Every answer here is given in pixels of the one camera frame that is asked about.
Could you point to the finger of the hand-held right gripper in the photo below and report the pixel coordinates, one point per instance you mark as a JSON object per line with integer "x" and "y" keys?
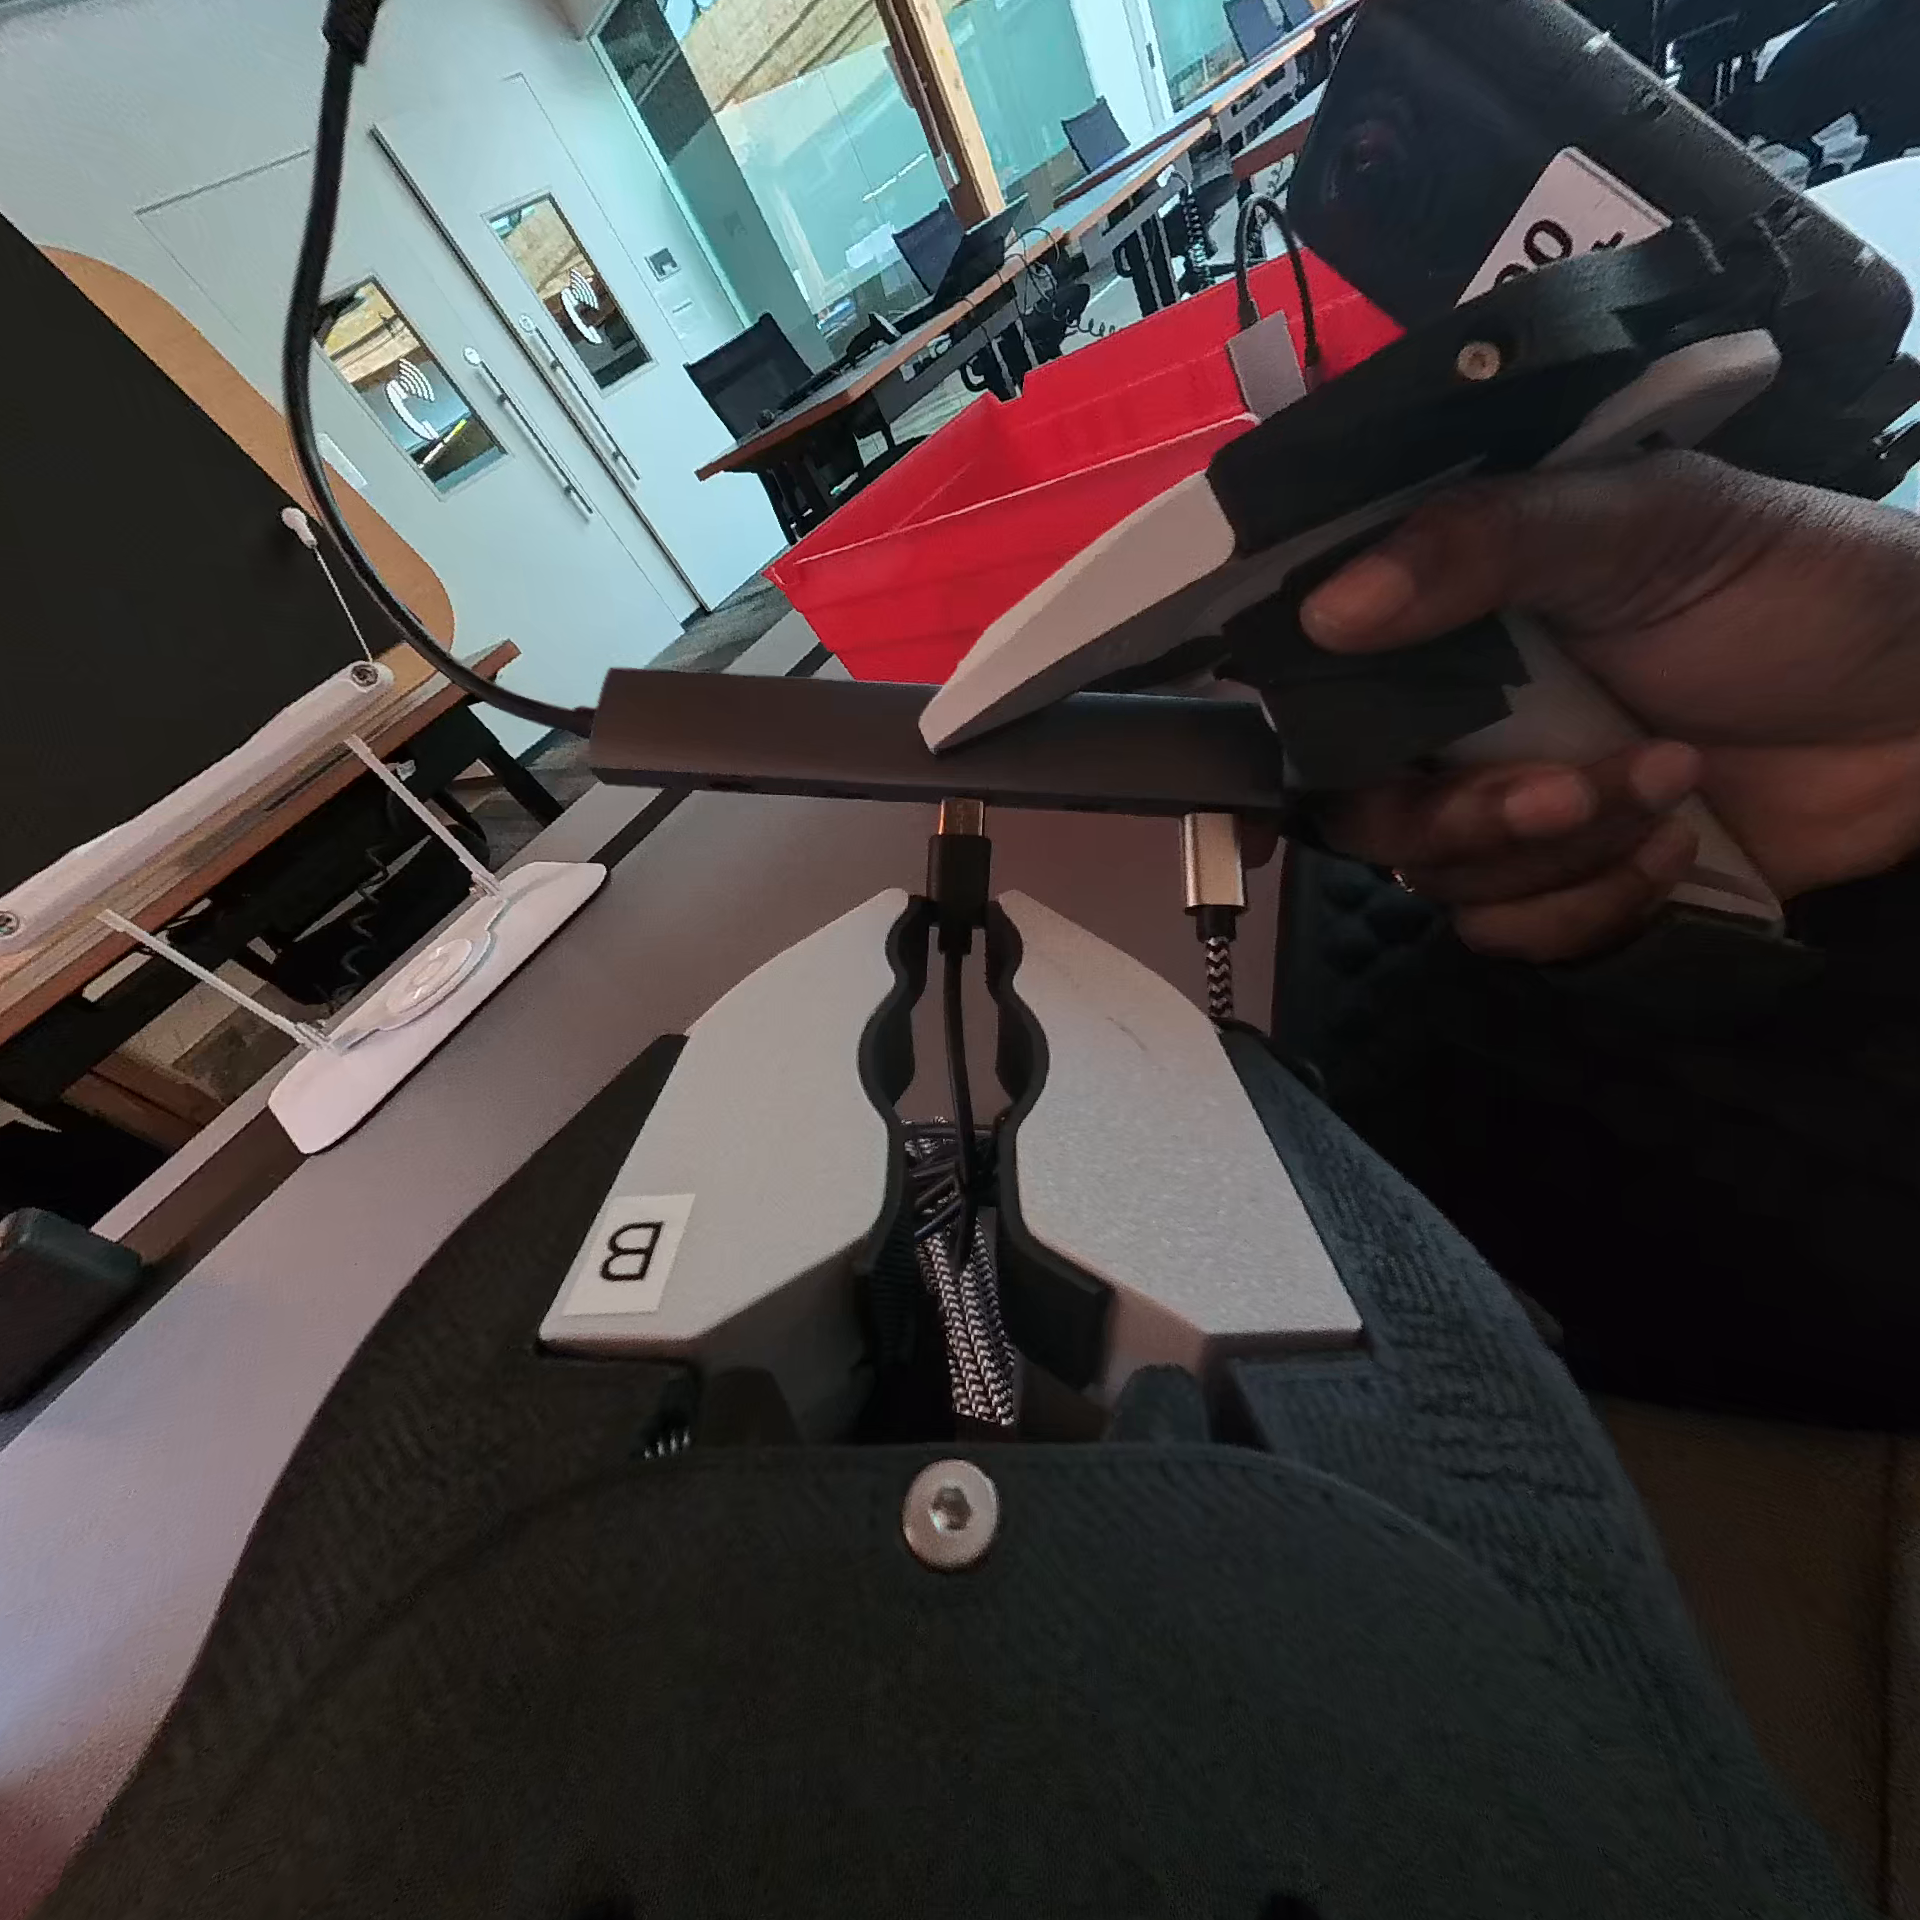
{"x": 1095, "y": 615}

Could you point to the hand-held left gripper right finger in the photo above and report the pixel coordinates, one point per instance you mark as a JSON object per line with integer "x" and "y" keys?
{"x": 1185, "y": 1186}

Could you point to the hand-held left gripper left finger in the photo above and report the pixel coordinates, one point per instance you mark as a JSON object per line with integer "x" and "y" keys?
{"x": 737, "y": 1140}

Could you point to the grey usb hub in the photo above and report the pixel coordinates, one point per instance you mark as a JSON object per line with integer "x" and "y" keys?
{"x": 1269, "y": 359}
{"x": 748, "y": 737}

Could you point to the person's right hand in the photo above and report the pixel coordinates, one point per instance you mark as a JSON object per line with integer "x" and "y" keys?
{"x": 1724, "y": 631}

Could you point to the red plastic bin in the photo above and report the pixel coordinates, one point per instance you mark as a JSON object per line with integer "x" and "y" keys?
{"x": 975, "y": 541}

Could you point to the wooden office desk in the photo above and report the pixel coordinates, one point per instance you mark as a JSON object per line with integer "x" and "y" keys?
{"x": 840, "y": 397}
{"x": 452, "y": 666}

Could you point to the white board stand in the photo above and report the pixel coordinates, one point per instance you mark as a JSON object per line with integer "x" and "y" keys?
{"x": 406, "y": 1019}

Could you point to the black office chair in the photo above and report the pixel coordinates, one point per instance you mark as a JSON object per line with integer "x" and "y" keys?
{"x": 748, "y": 366}

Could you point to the grey pole clamp block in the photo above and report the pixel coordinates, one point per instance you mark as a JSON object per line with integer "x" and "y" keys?
{"x": 60, "y": 1304}

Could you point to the wooden board with black sheet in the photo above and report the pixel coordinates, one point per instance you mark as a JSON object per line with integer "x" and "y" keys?
{"x": 118, "y": 600}

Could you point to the white double door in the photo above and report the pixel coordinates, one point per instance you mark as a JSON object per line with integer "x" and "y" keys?
{"x": 301, "y": 194}

